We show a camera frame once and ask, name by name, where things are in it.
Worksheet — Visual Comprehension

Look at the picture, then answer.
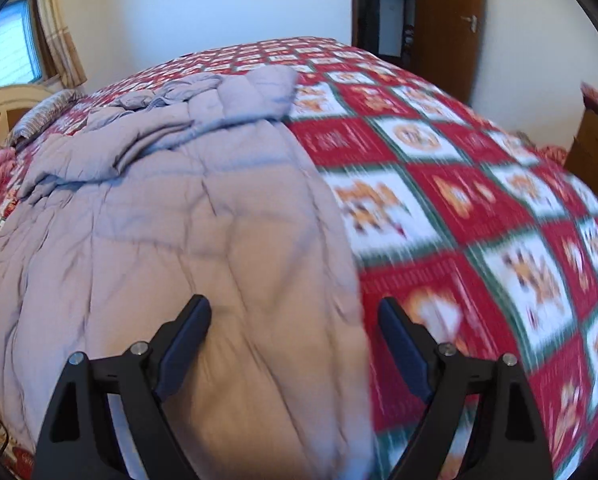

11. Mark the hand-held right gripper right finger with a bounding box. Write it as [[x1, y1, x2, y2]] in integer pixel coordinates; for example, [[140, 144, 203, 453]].
[[379, 297, 550, 480]]

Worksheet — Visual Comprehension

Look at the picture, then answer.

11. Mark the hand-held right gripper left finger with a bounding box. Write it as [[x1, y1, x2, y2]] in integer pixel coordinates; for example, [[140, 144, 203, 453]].
[[31, 294, 212, 480]]

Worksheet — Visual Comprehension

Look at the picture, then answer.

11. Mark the lilac quilted puffer jacket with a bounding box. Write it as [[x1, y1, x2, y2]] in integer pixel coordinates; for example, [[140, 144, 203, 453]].
[[0, 66, 380, 480]]

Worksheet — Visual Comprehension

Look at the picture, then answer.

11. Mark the red checked printed bedspread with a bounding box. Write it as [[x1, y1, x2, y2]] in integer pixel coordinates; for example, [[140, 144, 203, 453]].
[[0, 36, 598, 480]]

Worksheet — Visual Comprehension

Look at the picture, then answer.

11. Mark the red patterned bag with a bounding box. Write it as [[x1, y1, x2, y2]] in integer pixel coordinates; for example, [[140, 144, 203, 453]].
[[536, 145, 570, 162]]

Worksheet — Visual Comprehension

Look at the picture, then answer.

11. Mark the striped pillow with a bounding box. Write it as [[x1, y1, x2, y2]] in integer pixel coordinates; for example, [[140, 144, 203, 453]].
[[11, 89, 82, 143]]

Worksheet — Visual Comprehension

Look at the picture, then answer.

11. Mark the brown wooden dresser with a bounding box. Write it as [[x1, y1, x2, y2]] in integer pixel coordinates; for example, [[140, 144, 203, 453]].
[[561, 107, 598, 196]]

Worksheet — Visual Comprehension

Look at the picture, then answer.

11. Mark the brown wooden door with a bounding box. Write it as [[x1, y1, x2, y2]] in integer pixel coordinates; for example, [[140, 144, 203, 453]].
[[414, 0, 484, 106]]

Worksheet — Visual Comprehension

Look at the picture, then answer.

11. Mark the beige patterned curtain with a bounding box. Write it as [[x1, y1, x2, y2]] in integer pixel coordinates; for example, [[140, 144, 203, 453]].
[[34, 0, 88, 88]]

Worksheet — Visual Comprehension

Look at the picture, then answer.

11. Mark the dark brown door frame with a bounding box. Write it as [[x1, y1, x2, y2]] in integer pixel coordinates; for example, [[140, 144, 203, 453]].
[[350, 0, 420, 61]]

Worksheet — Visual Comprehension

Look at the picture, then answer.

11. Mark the window with grey frame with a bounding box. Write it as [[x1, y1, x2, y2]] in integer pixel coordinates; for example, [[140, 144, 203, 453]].
[[0, 0, 44, 93]]

